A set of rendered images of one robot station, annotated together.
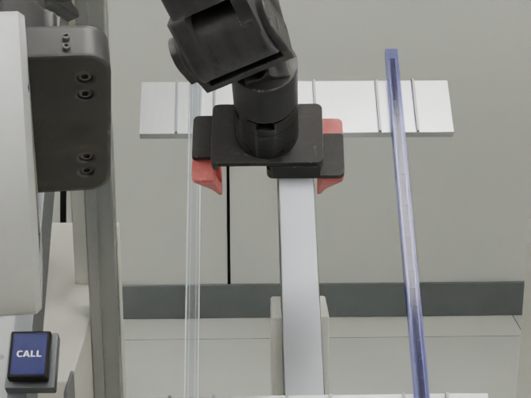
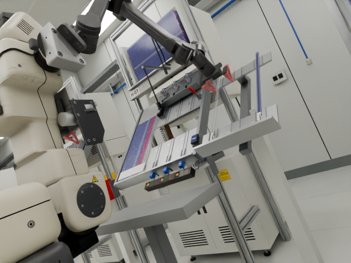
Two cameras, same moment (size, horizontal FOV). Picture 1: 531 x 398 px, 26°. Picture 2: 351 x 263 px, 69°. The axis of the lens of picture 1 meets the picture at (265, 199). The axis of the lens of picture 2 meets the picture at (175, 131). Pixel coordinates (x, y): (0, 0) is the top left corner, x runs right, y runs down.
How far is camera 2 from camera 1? 0.73 m
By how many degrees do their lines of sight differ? 44
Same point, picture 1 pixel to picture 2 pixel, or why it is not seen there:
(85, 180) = (81, 48)
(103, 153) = (78, 41)
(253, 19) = (179, 45)
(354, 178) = not seen: outside the picture
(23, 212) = (53, 44)
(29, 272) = (55, 51)
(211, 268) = (324, 156)
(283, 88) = (197, 57)
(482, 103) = not seen: outside the picture
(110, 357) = (250, 156)
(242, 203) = (325, 136)
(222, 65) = (180, 57)
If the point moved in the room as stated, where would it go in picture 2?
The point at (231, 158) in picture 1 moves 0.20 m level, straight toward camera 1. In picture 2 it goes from (204, 79) to (178, 79)
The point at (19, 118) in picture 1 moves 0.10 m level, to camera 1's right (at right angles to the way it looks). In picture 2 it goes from (50, 33) to (66, 10)
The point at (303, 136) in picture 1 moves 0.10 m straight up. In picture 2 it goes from (216, 69) to (207, 48)
